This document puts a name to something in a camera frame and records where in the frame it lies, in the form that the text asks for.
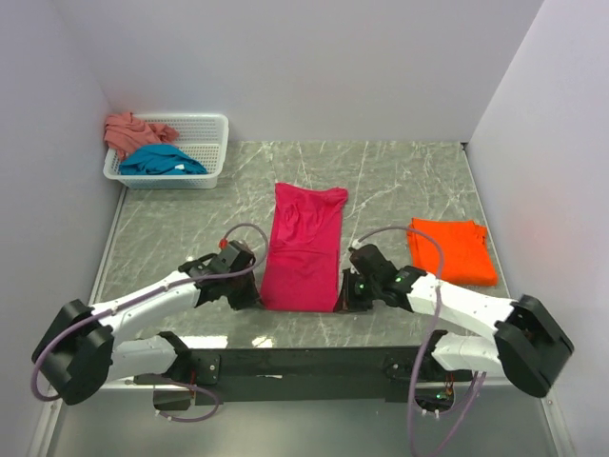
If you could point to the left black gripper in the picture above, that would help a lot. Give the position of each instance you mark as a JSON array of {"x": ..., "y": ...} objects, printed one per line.
[{"x": 249, "y": 298}]

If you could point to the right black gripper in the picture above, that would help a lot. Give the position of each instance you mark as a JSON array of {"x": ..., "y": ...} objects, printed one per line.
[{"x": 347, "y": 301}]

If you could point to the magenta t-shirt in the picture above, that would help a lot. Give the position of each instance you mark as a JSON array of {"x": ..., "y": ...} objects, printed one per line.
[{"x": 302, "y": 265}]

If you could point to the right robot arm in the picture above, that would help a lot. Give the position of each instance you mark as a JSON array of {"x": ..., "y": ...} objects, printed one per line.
[{"x": 517, "y": 339}]

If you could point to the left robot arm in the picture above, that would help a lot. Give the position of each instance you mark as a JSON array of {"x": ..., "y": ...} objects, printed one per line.
[{"x": 87, "y": 346}]

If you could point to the folded orange t-shirt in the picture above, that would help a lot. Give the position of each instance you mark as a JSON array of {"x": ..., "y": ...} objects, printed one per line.
[{"x": 467, "y": 261}]

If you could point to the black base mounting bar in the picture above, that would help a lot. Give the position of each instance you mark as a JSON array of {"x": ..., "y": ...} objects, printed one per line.
[{"x": 296, "y": 374}]

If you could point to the teal blue t-shirt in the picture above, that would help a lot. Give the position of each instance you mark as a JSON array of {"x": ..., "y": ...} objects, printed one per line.
[{"x": 160, "y": 159}]

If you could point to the white plastic basket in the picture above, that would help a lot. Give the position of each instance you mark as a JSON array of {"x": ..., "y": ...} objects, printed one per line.
[{"x": 202, "y": 136}]

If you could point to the salmon pink t-shirt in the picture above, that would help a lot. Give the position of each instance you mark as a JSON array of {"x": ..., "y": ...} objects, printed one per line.
[{"x": 126, "y": 133}]

